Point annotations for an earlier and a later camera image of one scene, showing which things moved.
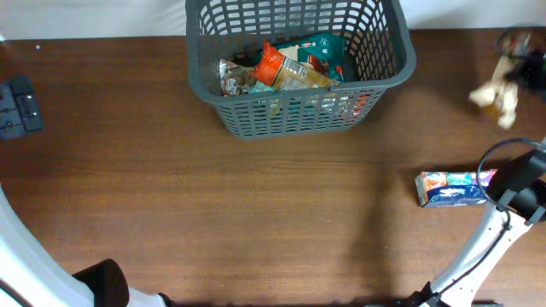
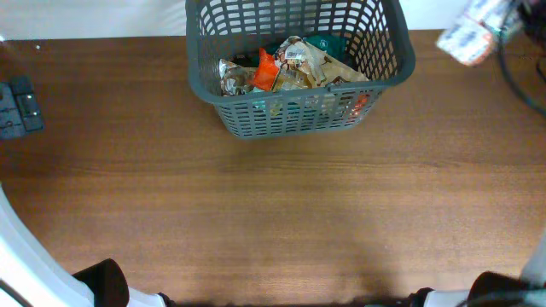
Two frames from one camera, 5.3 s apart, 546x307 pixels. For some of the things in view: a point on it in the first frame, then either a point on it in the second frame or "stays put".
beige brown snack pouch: [233, 78] stays put
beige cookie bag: [504, 94] to [299, 64]
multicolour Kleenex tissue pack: [453, 188] to [468, 39]
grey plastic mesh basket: [380, 53] stays put
